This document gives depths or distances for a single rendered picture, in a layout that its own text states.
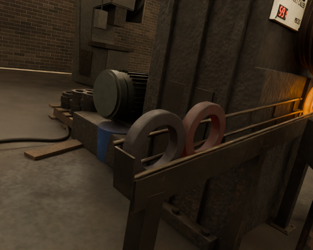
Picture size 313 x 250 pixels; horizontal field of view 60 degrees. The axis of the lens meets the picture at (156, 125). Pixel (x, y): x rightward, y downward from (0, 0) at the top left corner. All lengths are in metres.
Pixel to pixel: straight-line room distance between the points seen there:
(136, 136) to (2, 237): 0.94
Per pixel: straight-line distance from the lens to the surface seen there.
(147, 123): 0.59
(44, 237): 1.37
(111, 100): 2.04
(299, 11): 1.41
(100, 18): 5.15
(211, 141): 0.84
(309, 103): 1.51
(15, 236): 1.39
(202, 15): 1.35
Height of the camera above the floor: 0.85
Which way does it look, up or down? 15 degrees down
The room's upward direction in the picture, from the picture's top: 10 degrees clockwise
